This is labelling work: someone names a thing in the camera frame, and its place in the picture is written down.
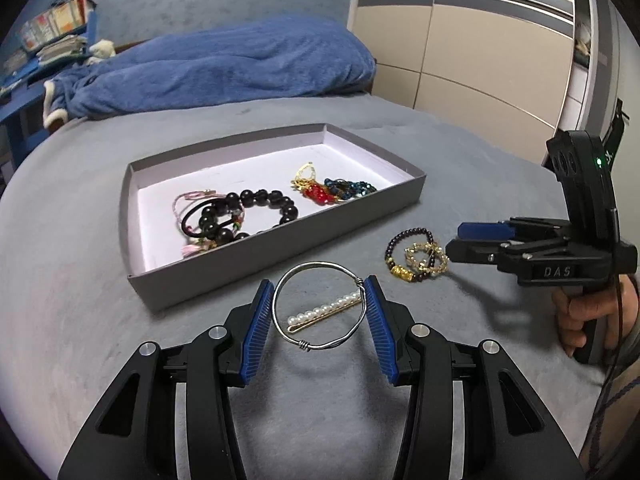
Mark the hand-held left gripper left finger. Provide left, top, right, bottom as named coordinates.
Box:
left=57, top=279, right=275, bottom=480

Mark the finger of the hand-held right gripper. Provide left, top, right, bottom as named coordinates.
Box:
left=457, top=216, right=573, bottom=243
left=445, top=237, right=571, bottom=273

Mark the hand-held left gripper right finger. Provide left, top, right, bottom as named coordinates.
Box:
left=362, top=274, right=586, bottom=480

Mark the gold chain bracelet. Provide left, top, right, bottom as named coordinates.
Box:
left=404, top=241, right=450, bottom=277

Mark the silver wire bangle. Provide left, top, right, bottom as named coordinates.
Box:
left=271, top=261, right=368, bottom=353

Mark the grey cardboard box tray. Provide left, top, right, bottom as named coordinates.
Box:
left=121, top=121, right=428, bottom=315

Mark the dark bead bracelet gold charm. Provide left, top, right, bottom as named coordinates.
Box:
left=384, top=228, right=436, bottom=282

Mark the pearl hair clip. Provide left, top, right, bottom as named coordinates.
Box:
left=286, top=290, right=363, bottom=333

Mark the pink cord bracelet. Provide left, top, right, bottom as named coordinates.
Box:
left=171, top=188, right=246, bottom=258

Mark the black hair tie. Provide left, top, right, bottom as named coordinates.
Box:
left=180, top=200, right=242, bottom=239

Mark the blue bead bracelet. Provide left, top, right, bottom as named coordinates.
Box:
left=324, top=177, right=378, bottom=203

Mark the black bead bracelet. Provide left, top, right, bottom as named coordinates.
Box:
left=197, top=188, right=301, bottom=246

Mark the red bead bracelet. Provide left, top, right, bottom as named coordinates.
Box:
left=302, top=184, right=333, bottom=207

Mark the person's right forearm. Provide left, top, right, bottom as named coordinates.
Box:
left=585, top=350, right=640, bottom=480

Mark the person's right hand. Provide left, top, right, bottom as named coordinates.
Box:
left=552, top=275, right=640, bottom=358

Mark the black stand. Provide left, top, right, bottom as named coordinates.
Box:
left=602, top=99, right=630, bottom=171

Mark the beige wardrobe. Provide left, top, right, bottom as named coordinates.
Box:
left=347, top=0, right=576, bottom=166

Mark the blue fleece blanket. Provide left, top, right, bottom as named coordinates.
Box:
left=42, top=16, right=377, bottom=121

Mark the white plush toy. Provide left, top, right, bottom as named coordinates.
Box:
left=82, top=39, right=117, bottom=67

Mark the blue desk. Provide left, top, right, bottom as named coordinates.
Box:
left=0, top=10, right=98, bottom=181

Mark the stack of books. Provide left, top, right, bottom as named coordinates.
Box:
left=0, top=35, right=91, bottom=86

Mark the basket of books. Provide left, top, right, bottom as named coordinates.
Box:
left=15, top=0, right=96, bottom=53

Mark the white door frame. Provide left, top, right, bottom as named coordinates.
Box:
left=557, top=0, right=621, bottom=161

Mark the black cable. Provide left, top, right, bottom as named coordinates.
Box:
left=582, top=207, right=632, bottom=480

